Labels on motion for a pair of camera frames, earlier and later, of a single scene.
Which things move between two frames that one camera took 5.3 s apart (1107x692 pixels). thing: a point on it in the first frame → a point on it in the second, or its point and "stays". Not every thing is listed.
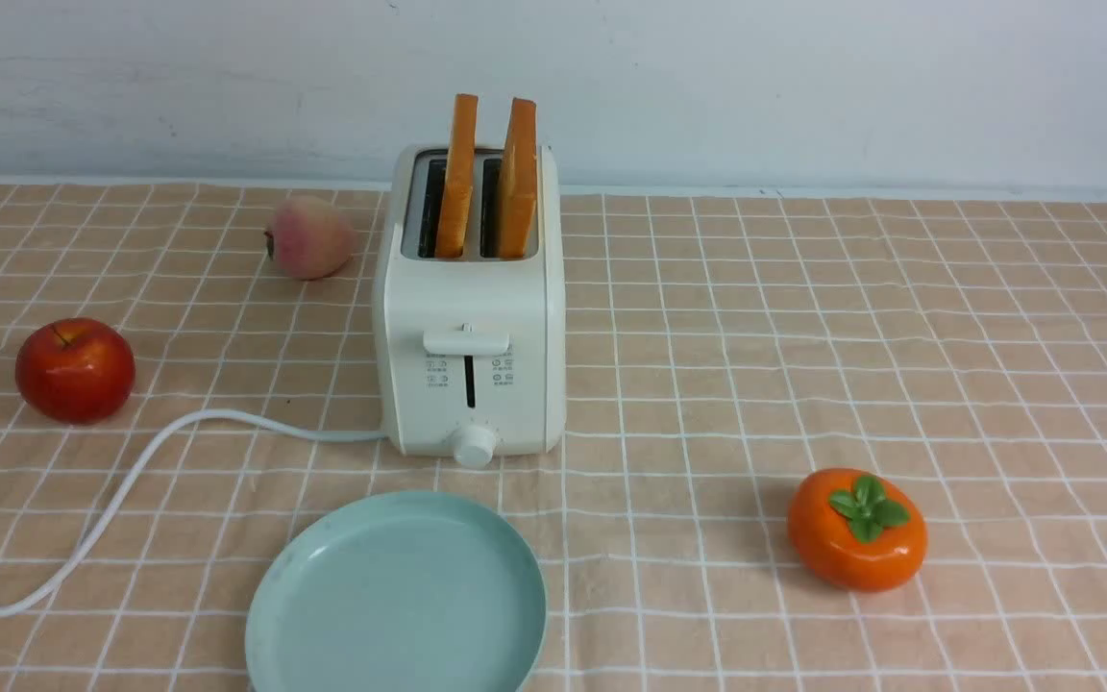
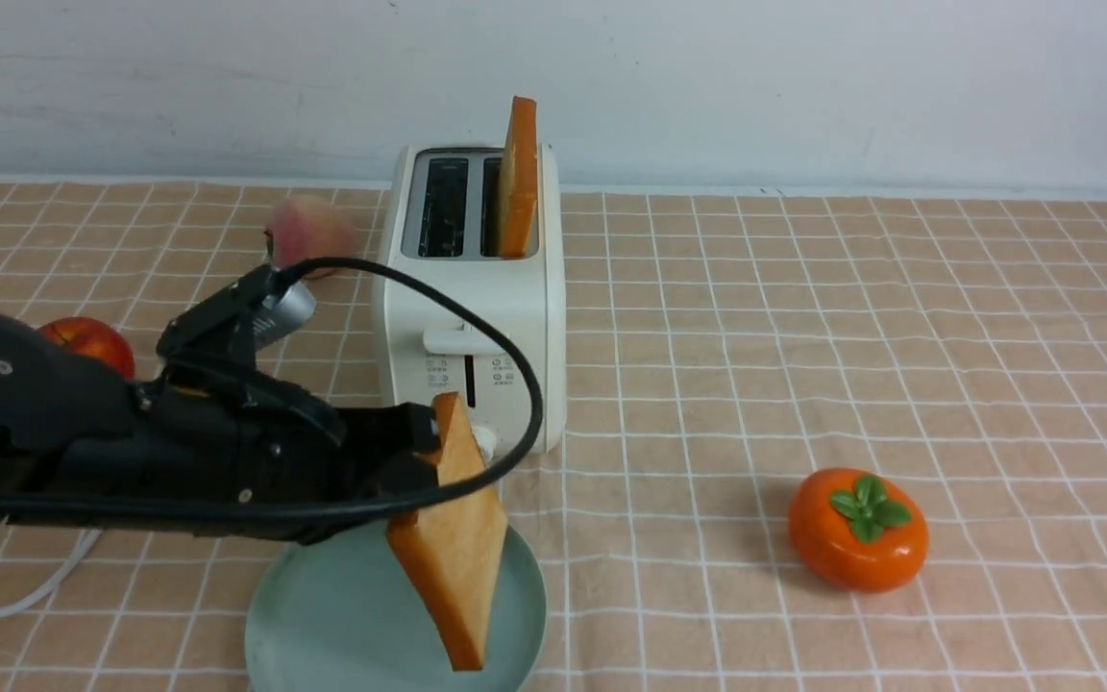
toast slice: x=458 y=184 → x=455 y=550
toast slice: x=518 y=185 stays
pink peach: x=312 y=238 stays
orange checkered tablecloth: x=1005 y=359 stays
